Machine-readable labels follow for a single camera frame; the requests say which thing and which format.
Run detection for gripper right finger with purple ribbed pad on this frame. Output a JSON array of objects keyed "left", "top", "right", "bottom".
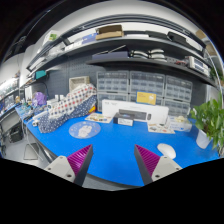
[{"left": 134, "top": 145, "right": 181, "bottom": 185}]

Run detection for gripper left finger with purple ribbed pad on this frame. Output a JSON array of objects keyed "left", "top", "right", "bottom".
[{"left": 45, "top": 145, "right": 93, "bottom": 186}]

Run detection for white computer mouse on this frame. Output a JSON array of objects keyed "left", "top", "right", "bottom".
[{"left": 157, "top": 143, "right": 176, "bottom": 159}]

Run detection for round light-blue mouse pad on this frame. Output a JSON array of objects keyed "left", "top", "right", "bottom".
[{"left": 69, "top": 121, "right": 101, "bottom": 139}]

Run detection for blue table mat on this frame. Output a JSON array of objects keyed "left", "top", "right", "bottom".
[{"left": 27, "top": 117, "right": 218, "bottom": 186}]

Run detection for illustrated card right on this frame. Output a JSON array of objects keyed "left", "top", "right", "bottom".
[{"left": 147, "top": 123, "right": 175, "bottom": 134}]

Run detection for illustrated card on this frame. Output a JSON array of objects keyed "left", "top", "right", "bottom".
[
  {"left": 86, "top": 113, "right": 112, "bottom": 123},
  {"left": 147, "top": 123, "right": 175, "bottom": 134}
]

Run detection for white tissue box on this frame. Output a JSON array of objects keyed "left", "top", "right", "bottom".
[{"left": 169, "top": 116, "right": 192, "bottom": 132}]

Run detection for illustrated card left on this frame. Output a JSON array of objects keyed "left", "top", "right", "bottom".
[{"left": 86, "top": 113, "right": 112, "bottom": 123}]

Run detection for long white keyboard box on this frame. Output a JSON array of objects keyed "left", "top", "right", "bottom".
[{"left": 102, "top": 99, "right": 169, "bottom": 124}]

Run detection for small black box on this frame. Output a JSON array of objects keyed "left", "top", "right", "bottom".
[{"left": 113, "top": 113, "right": 134, "bottom": 126}]

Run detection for patterned fabric pile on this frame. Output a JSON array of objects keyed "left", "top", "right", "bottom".
[{"left": 38, "top": 84, "right": 97, "bottom": 133}]

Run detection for yellow label card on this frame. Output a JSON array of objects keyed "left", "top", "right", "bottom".
[{"left": 136, "top": 92, "right": 156, "bottom": 105}]

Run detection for green potted plant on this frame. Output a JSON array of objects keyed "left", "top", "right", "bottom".
[{"left": 190, "top": 93, "right": 224, "bottom": 156}]

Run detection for purple plush toy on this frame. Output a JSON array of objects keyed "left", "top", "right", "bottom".
[{"left": 32, "top": 92, "right": 47, "bottom": 106}]

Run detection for grey drawer organiser cabinets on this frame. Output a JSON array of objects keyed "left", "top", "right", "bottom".
[{"left": 96, "top": 71, "right": 193, "bottom": 116}]

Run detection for beige plastic crate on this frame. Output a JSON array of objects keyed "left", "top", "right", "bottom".
[{"left": 69, "top": 76, "right": 90, "bottom": 92}]

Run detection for brown cardboard box on shelf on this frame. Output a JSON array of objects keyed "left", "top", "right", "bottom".
[{"left": 95, "top": 25, "right": 124, "bottom": 40}]

